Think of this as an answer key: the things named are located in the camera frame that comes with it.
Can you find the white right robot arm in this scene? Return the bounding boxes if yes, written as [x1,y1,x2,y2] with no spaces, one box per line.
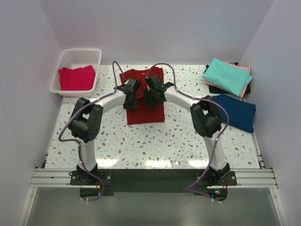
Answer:
[143,75,230,186]

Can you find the dark red t-shirt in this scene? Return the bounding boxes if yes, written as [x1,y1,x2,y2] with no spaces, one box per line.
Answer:
[119,69,165,125]

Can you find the aluminium frame rail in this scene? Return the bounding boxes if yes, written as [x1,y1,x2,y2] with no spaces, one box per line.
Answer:
[30,169,278,189]

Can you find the magenta t-shirt in basket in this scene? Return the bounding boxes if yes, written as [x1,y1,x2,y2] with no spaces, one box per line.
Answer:
[58,65,96,91]

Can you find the pink folded t-shirt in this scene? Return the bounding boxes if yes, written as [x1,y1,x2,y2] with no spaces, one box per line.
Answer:
[221,61,253,97]

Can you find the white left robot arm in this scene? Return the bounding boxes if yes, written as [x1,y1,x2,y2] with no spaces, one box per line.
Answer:
[68,79,142,185]

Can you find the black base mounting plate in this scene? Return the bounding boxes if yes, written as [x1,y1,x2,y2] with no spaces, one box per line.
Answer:
[69,168,238,200]

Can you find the navy blue folded t-shirt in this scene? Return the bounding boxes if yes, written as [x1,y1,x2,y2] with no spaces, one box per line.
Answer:
[213,93,256,133]

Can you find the white plastic laundry basket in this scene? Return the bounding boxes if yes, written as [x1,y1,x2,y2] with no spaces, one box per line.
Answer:
[49,48,102,97]

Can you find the teal folded t-shirt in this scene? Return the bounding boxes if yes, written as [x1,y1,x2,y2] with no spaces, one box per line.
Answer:
[203,58,253,97]

